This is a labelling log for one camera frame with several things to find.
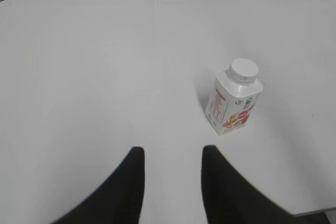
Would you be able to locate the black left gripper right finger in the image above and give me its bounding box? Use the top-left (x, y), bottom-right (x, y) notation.
top-left (202, 145), bottom-right (297, 223)

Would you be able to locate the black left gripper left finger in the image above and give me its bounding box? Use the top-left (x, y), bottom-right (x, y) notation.
top-left (55, 146), bottom-right (145, 223)

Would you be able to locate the white yogurt drink bottle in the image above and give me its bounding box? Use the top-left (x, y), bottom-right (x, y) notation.
top-left (205, 70), bottom-right (263, 136)

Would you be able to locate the white round bottle cap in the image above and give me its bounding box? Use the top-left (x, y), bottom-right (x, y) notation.
top-left (229, 58), bottom-right (259, 85)

